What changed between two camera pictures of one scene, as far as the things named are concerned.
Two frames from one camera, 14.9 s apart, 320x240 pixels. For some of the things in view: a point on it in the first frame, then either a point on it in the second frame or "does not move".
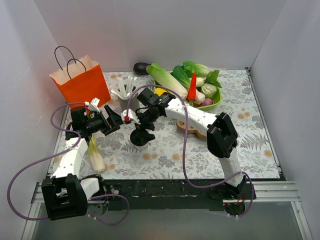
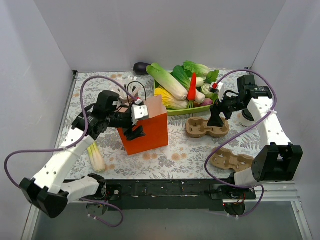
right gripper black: x=141 y=127 to x=216 y=109
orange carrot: x=192 y=91 does not move
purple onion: x=207 y=101 does not move
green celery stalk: x=96 y=154 does not move
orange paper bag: x=82 y=81 to x=155 y=127
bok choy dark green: x=182 y=76 does not move
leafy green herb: x=211 y=78 does not move
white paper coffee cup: x=142 y=147 to x=245 y=123
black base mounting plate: x=176 y=195 does not move
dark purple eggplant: x=140 y=68 does not move
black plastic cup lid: x=138 y=137 to x=247 y=115
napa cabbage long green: x=167 y=79 does not move
